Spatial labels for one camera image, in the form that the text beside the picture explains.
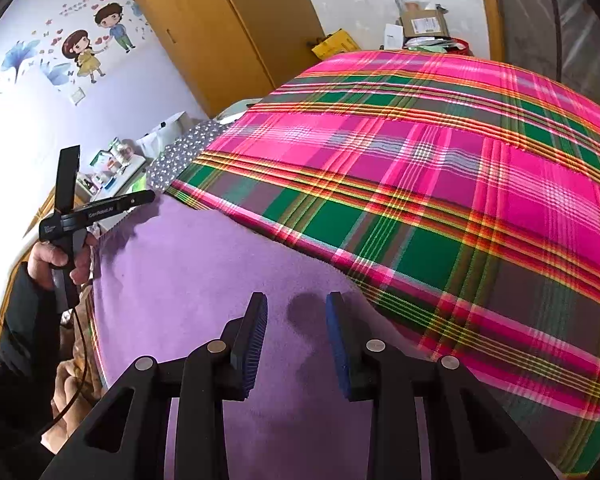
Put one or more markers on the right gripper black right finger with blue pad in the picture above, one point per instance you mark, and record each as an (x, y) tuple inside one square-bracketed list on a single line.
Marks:
[(430, 419)]

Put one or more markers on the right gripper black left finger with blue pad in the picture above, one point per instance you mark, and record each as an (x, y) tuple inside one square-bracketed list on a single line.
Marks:
[(124, 436)]

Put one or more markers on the brown fuzzy blanket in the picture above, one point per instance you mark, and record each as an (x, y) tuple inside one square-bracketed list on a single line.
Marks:
[(77, 381)]

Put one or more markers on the brown cardboard parcel box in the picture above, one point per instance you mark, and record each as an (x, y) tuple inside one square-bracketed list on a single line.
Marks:
[(422, 19)]

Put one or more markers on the purple fleece garment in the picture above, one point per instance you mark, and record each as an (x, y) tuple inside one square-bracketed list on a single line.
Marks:
[(169, 277)]

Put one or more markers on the person's left hand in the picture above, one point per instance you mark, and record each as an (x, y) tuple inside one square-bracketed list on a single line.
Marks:
[(45, 255)]

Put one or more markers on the pink green plaid bedsheet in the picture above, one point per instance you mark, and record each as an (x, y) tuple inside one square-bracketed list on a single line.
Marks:
[(461, 196)]

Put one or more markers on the wooden wardrobe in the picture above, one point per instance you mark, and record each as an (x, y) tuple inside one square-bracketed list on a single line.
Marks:
[(230, 50)]

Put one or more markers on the plastic wrapped mattress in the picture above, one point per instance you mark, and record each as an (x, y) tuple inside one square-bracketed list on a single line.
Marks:
[(559, 39)]

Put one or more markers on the cartoon couple wall sticker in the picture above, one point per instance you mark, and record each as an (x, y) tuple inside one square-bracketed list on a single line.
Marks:
[(71, 44)]

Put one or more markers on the yellow cardboard box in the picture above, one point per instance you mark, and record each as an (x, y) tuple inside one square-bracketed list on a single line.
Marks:
[(336, 43)]

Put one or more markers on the cluttered white bedside table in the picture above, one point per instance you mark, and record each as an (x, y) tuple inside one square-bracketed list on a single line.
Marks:
[(111, 172)]

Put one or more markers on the grey dotted pillow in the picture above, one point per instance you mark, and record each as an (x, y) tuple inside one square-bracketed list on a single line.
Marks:
[(177, 156)]

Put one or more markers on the white paper shopping bag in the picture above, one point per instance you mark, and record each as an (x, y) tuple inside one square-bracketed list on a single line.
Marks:
[(153, 143)]

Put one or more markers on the red storage basket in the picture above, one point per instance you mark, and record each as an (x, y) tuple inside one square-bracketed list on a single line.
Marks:
[(457, 46)]

